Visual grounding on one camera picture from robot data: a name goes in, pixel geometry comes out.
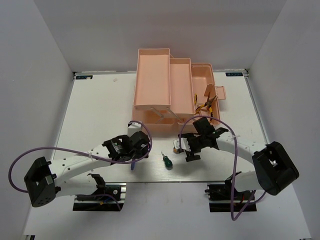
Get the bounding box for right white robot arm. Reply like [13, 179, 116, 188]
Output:
[173, 117, 300, 200]

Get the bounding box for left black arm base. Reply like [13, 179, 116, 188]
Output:
[72, 173, 127, 212]

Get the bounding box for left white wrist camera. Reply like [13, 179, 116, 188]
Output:
[127, 122, 142, 137]

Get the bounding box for yellow needle-nose pliers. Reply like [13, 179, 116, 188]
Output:
[193, 93, 203, 115]
[195, 95, 217, 117]

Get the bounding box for stubby green orange screwdriver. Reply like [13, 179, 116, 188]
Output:
[173, 147, 180, 154]

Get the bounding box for pink plastic toolbox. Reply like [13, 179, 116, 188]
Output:
[132, 48, 226, 134]

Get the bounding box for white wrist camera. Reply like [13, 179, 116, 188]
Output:
[127, 122, 142, 137]
[173, 137, 191, 152]

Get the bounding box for blue red handle screwdriver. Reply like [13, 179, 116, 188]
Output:
[130, 159, 136, 171]

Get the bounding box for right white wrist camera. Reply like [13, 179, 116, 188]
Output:
[173, 137, 191, 152]

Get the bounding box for right blue table label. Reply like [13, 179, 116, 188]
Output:
[225, 72, 244, 77]

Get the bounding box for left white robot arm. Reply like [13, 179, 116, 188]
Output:
[24, 130, 152, 208]

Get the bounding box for blue table label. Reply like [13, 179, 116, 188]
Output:
[225, 72, 244, 77]
[75, 75, 93, 80]

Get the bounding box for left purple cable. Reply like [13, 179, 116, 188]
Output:
[8, 120, 153, 193]

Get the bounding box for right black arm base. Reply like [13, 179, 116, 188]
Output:
[204, 175, 253, 215]

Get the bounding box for left blue table label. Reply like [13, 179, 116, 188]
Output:
[75, 75, 93, 80]

